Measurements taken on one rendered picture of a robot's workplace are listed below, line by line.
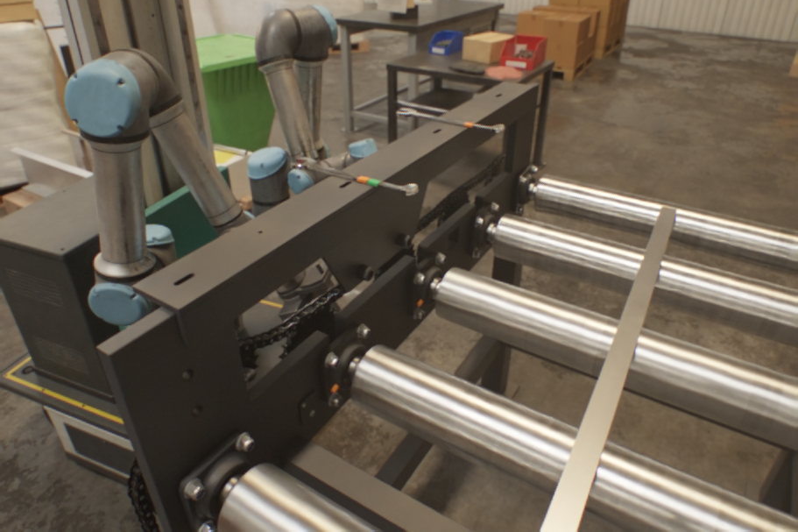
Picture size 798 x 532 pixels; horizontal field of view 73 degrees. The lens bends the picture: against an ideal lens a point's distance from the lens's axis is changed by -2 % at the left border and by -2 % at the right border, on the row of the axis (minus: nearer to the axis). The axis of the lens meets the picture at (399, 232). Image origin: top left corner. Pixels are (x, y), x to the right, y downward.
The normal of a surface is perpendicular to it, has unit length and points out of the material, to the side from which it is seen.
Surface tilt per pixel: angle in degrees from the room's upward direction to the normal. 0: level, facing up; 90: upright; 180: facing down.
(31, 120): 96
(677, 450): 0
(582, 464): 0
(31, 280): 90
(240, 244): 0
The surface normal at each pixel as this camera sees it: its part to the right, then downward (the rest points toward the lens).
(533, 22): -0.47, 0.44
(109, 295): 0.03, 0.60
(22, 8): 0.61, 0.39
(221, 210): 0.37, 0.35
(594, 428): 0.00, -0.87
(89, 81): 0.07, 0.38
